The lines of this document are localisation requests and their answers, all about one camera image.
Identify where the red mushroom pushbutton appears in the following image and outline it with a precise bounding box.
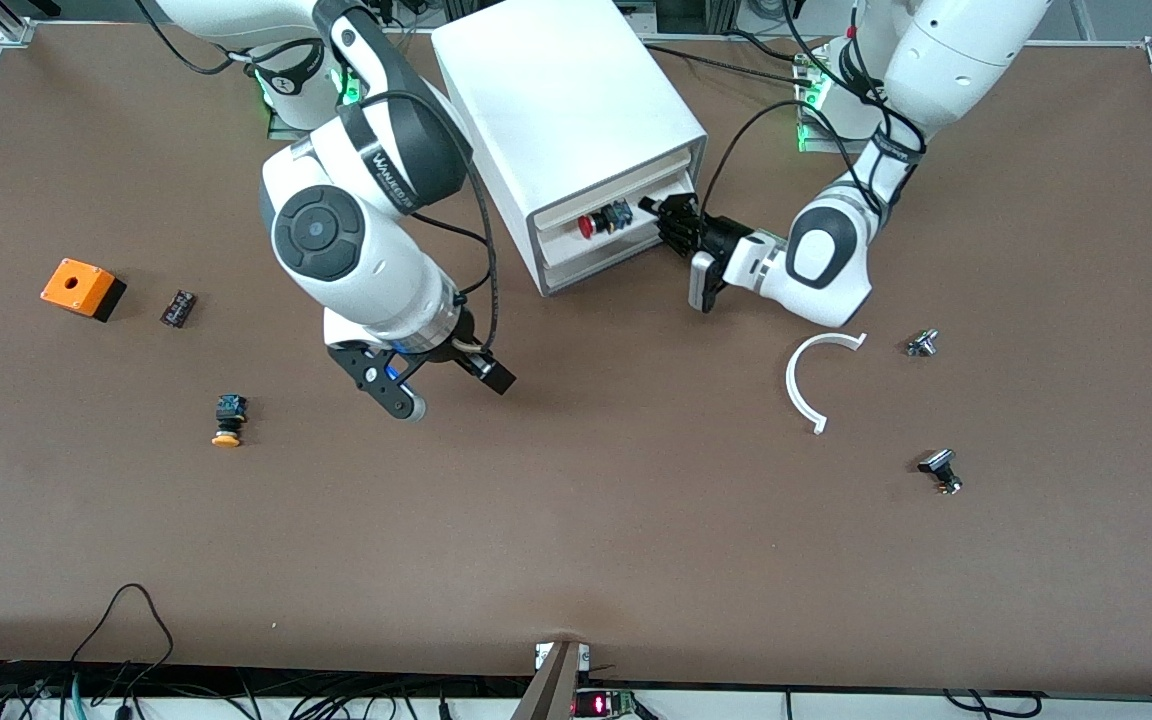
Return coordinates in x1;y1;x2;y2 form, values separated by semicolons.
578;199;634;240

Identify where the white drawer holding red button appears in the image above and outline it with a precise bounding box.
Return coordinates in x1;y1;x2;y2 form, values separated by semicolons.
541;170;699;269

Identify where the white drawer cabinet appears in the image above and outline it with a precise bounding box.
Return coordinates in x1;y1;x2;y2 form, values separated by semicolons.
431;0;709;297

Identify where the white curved plastic arc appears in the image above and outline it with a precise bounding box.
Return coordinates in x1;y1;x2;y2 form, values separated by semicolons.
785;332;868;436

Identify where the yellow mushroom pushbutton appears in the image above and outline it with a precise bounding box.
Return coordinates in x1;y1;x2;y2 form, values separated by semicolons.
211;394;248;448

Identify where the device with red display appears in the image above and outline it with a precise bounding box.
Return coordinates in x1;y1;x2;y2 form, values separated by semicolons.
573;688;642;720

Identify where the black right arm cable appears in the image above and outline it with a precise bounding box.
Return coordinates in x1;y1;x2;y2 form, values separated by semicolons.
341;88;499;353

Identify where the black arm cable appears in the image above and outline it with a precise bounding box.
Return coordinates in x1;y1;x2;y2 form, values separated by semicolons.
341;88;499;353
698;0;927;216

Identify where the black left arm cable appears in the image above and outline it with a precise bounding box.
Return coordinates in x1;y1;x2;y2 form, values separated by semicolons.
698;0;927;216

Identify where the black cable behind cabinet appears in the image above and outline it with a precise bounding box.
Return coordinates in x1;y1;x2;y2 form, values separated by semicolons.
644;44;822;89

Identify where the black selector switch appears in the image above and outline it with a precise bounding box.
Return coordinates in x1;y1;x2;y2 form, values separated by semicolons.
917;449;964;496

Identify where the grey camera post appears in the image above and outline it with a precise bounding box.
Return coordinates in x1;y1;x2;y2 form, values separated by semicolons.
509;640;582;720

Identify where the orange button enclosure box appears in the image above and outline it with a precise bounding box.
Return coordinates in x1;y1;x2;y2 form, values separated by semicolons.
40;258;127;323

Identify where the looped black cable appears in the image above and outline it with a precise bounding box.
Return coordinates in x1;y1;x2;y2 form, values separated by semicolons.
69;583;175;691

